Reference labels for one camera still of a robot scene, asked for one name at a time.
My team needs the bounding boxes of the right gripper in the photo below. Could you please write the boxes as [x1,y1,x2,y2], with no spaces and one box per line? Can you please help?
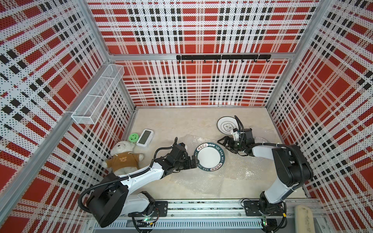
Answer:
[217,136,245,154]

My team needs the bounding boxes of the white plate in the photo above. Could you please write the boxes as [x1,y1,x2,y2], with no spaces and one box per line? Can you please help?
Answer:
[217,116,238,135]

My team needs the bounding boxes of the grey rimmed plate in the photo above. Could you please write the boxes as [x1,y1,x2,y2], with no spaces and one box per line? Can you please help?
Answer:
[194,142,225,172]

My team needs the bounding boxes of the bubble wrap of orange plate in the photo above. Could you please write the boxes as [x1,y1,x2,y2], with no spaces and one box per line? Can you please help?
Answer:
[170,149,277,199]

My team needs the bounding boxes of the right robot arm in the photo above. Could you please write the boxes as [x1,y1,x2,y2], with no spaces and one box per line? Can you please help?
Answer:
[218,129,314,215]

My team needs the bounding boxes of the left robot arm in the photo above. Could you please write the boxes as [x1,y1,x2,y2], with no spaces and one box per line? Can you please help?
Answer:
[78,143,199,228]

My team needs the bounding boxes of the white digital clock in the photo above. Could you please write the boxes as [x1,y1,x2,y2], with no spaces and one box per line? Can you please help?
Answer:
[136,129,154,147]

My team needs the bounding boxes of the green round button toy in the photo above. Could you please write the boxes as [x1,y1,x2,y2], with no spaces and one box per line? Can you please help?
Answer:
[128,133,139,143]

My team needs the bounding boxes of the white teddy bear toy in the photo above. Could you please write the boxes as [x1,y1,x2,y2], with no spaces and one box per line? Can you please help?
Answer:
[102,141,144,176]

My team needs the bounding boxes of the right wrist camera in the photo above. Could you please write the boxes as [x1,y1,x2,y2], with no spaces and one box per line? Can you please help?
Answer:
[230,128,241,141]

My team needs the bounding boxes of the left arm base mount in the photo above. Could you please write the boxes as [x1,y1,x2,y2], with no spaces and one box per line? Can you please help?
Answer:
[145,201,169,217]

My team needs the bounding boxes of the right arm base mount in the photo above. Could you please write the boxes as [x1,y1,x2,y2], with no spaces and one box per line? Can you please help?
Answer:
[241,200,287,216]

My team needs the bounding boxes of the black hook rail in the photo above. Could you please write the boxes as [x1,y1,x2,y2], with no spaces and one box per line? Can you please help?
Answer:
[176,54,272,62]

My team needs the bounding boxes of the white wire mesh basket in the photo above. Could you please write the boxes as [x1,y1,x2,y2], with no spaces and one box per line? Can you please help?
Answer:
[72,64,124,125]

